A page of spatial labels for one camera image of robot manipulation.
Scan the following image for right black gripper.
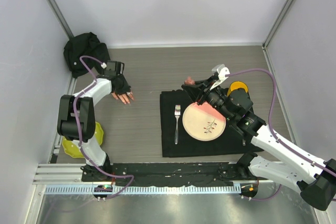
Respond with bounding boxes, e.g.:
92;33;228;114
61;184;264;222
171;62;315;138
183;75;235;121

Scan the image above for nail polish bottle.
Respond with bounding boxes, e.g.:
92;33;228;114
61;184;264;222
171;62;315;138
184;77;195;85

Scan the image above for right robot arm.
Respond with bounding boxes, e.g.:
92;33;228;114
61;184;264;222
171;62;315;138
182;76;335;211

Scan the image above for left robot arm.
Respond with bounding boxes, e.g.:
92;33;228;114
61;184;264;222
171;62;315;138
57;61;131;182

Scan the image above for silver fork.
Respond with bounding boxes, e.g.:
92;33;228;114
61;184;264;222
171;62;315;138
174;104;181;145

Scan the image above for pink cream plate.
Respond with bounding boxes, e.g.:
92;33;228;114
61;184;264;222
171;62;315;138
182;102;226;142

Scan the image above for yellow mug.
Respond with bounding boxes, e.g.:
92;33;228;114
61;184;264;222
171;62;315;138
227;81;248;96

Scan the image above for black sleeve cloth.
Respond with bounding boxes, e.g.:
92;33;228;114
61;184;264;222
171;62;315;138
64;33;110;78

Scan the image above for black placemat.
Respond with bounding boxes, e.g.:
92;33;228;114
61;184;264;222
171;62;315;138
160;87;265;158

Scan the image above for green dotted plate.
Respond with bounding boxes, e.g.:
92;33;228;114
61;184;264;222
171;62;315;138
62;122;104;158

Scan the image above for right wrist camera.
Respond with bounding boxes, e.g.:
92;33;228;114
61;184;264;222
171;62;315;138
210;64;230;91

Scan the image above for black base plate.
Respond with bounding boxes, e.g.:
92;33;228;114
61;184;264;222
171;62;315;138
81;162;257;187

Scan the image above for white cable duct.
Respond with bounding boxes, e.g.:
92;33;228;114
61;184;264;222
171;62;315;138
45;184;241;195

